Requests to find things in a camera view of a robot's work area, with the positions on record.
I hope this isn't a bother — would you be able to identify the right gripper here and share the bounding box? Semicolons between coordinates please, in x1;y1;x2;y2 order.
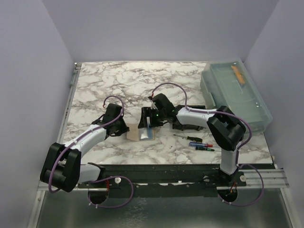
138;107;166;129

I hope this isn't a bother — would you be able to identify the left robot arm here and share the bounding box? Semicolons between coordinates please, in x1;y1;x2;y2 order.
40;104;129;193

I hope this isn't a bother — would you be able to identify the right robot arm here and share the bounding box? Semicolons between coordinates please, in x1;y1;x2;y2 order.
138;94;246;186

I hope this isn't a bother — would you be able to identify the black plastic card tray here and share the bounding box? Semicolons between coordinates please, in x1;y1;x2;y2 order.
172;105;212;131

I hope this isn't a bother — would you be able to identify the black yellow screwdriver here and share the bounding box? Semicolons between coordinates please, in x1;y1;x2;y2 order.
174;134;202;143

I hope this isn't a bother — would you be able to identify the blue red screwdriver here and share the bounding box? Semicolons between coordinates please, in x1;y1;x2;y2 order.
189;142;220;148

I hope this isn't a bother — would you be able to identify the blue green screwdriver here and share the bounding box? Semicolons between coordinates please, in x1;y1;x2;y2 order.
195;146;221;152

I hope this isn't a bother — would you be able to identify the clear plastic storage box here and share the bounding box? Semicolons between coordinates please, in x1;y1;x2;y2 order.
200;59;272;133

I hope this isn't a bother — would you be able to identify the orange tool in box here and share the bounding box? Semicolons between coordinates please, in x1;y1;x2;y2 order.
231;65;245;86

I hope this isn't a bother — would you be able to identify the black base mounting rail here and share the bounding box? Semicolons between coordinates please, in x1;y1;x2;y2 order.
77;164;246;198

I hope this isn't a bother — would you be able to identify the aluminium frame rail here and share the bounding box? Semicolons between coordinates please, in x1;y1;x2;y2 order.
38;169;289;190

